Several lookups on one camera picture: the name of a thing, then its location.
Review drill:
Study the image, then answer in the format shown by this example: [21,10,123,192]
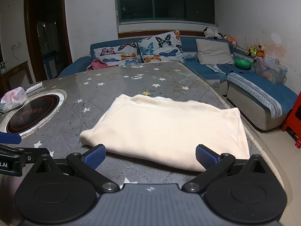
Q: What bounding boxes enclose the clear bag of toys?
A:
[256,55,287,84]

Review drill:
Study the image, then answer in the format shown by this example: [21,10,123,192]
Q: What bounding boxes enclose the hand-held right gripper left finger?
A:
[28,144,120,195]

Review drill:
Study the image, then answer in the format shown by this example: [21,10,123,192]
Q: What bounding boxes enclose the pink cloth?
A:
[87,59,118,71]

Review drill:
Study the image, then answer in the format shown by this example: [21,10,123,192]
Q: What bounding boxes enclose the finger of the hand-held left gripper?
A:
[0,132,22,145]
[0,144,55,164]

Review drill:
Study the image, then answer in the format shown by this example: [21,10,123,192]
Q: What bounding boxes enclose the brown wooden door frame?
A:
[24,0,72,82]

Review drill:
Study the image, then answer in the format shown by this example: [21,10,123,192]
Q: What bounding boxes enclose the green-framed window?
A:
[116,0,215,25]

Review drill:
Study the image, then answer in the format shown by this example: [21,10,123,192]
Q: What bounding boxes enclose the round black induction cooktop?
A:
[5,94,61,134]

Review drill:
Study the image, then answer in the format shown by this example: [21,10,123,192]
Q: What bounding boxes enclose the cream garment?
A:
[80,94,250,172]

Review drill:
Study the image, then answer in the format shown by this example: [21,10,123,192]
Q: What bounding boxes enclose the grey star-printed table cover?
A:
[0,61,286,226]

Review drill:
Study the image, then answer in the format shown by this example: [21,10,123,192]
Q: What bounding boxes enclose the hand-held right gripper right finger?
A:
[182,144,274,194]

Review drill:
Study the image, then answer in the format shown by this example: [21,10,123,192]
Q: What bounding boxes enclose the orange plush toys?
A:
[246,45,265,57]

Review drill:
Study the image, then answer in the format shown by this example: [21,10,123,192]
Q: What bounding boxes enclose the pastel tissue pack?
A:
[0,87,27,113]

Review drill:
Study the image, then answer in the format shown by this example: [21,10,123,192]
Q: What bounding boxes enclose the plain grey cushion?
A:
[196,38,235,65]

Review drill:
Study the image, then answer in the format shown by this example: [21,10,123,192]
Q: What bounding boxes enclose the wooden side table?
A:
[0,61,33,92]

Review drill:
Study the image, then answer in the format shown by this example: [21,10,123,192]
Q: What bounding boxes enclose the white remote control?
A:
[25,82,43,93]

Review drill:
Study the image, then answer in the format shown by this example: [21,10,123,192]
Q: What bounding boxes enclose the black and white plush toy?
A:
[203,27,223,39]

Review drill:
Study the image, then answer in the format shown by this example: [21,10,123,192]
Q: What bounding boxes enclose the green bowl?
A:
[234,58,252,69]

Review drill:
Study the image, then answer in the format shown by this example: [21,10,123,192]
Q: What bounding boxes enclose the blue corner sofa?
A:
[59,36,298,132]

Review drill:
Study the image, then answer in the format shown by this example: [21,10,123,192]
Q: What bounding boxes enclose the red plastic stool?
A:
[281,102,301,149]

